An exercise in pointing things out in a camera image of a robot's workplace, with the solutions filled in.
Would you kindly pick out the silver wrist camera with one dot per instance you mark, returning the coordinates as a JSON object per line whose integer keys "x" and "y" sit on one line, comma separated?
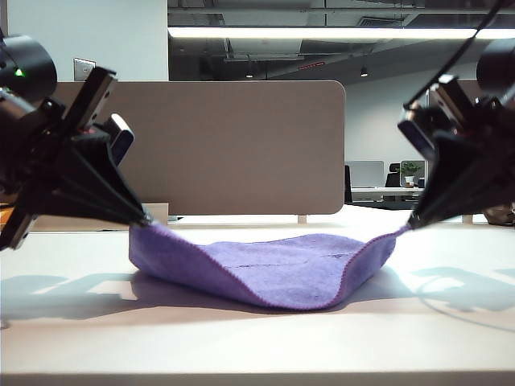
{"x": 416, "y": 134}
{"x": 122, "y": 138}

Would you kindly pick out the silver ventilation duct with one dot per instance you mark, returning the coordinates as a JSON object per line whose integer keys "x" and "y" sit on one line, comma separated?
{"x": 265, "y": 50}

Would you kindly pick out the long ceiling light strip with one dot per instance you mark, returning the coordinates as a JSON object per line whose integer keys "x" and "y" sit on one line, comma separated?
{"x": 281, "y": 33}

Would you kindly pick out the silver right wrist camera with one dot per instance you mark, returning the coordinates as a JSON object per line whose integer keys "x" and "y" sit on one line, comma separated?
{"x": 416, "y": 134}

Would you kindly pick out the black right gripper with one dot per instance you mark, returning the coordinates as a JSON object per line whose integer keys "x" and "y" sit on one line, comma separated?
{"x": 499, "y": 140}

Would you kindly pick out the grey background partition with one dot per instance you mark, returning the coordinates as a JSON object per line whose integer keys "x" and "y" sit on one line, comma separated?
{"x": 366, "y": 175}

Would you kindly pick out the green potted plant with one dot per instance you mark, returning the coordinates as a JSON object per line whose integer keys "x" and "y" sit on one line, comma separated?
{"x": 410, "y": 169}

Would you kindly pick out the brown desk divider panel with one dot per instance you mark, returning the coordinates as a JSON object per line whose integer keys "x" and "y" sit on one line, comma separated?
{"x": 468, "y": 89}
{"x": 241, "y": 149}

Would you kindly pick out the crumpled brown bag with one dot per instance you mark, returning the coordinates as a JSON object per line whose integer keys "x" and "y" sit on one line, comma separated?
{"x": 503, "y": 215}

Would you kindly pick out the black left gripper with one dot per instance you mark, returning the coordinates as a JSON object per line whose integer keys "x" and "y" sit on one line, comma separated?
{"x": 24, "y": 161}

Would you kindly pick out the metal wall switch plate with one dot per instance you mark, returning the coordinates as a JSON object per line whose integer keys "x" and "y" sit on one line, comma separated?
{"x": 80, "y": 66}

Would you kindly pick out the purple microfiber cloth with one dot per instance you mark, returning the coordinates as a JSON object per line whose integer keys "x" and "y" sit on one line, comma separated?
{"x": 281, "y": 277}

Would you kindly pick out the white divider foot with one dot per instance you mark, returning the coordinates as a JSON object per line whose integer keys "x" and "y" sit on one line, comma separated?
{"x": 301, "y": 219}
{"x": 466, "y": 219}

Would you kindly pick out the red ceiling sign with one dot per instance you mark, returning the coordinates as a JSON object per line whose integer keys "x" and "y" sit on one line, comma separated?
{"x": 311, "y": 65}

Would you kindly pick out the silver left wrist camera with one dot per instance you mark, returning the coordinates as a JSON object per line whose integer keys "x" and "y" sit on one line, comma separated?
{"x": 122, "y": 138}

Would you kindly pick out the black office chair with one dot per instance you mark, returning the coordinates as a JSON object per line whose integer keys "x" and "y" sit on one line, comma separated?
{"x": 348, "y": 183}
{"x": 392, "y": 179}

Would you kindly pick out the white background desk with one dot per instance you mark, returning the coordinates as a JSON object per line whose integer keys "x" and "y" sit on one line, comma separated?
{"x": 382, "y": 192}

